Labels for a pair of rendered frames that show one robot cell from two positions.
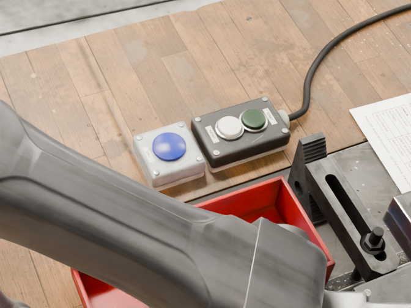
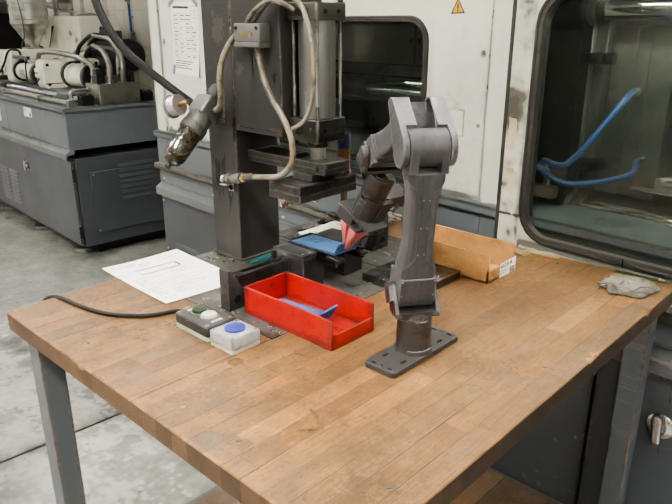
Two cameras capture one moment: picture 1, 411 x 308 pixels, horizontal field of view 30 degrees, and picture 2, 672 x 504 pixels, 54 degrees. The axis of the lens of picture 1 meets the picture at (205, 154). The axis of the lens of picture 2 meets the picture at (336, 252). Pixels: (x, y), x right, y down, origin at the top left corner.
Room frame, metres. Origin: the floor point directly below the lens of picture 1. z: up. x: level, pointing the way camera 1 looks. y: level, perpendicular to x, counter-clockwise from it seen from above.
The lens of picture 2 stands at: (0.69, 1.15, 1.47)
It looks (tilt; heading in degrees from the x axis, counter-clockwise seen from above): 19 degrees down; 253
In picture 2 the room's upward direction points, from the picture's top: straight up
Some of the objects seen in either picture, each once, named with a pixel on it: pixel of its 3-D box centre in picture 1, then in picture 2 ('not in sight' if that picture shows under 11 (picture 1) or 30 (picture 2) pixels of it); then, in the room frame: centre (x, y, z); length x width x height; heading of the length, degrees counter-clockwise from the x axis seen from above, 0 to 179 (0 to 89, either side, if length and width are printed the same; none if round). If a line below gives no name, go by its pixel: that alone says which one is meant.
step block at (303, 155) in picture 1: (317, 179); (236, 286); (0.51, -0.13, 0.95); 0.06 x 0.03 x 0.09; 29
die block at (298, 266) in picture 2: not in sight; (318, 260); (0.29, -0.25, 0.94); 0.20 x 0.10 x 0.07; 29
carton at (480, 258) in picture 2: not in sight; (457, 252); (-0.06, -0.22, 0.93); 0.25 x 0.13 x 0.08; 119
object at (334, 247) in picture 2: not in sight; (325, 239); (0.29, -0.21, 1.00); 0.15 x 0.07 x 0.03; 120
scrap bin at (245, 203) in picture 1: (200, 269); (307, 307); (0.39, -0.01, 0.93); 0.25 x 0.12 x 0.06; 119
